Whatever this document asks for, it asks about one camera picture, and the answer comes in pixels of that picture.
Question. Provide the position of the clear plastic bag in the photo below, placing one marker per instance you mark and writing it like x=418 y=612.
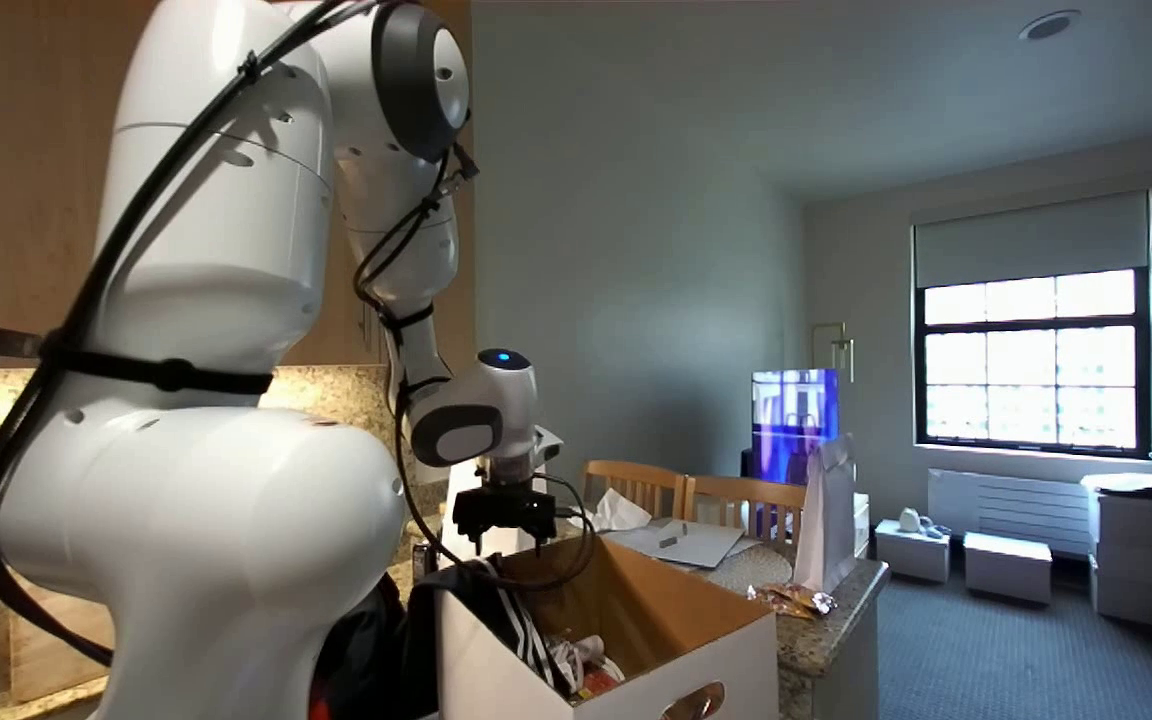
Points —
x=825 y=522

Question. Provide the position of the wooden chair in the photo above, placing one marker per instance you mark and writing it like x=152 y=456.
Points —
x=636 y=481
x=749 y=500

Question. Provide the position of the round ceiling light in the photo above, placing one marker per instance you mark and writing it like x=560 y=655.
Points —
x=1048 y=26

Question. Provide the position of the black framed window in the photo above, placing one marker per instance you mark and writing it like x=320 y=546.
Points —
x=1032 y=363

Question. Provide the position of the wooden upper kitchen cabinets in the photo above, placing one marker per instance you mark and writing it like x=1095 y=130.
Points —
x=18 y=161

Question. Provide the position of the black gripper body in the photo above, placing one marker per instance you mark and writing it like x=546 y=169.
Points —
x=525 y=497

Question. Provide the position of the crumpled white tissue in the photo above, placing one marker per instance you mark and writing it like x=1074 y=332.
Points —
x=611 y=510

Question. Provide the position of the white floor storage box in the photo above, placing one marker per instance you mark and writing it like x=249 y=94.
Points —
x=1006 y=566
x=915 y=548

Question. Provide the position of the glowing purple monitor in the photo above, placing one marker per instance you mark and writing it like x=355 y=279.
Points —
x=794 y=412

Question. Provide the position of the grey printer cabinet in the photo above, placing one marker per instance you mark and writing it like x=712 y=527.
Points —
x=1131 y=546

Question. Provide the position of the white wall radiator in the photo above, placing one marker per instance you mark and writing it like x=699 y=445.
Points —
x=1000 y=505

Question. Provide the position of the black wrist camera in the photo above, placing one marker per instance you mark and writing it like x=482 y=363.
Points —
x=472 y=512

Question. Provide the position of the grey notebook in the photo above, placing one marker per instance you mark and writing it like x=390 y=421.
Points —
x=680 y=546

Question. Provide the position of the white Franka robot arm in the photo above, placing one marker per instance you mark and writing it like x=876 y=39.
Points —
x=203 y=561

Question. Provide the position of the white cardboard box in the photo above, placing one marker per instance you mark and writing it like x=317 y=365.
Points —
x=680 y=640

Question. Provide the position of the white paper shopping bag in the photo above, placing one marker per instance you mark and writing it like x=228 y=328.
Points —
x=464 y=477

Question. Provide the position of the shiny snack wrapper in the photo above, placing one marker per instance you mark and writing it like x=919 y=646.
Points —
x=789 y=599

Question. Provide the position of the grey roller blind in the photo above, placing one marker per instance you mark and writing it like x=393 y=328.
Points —
x=1029 y=241

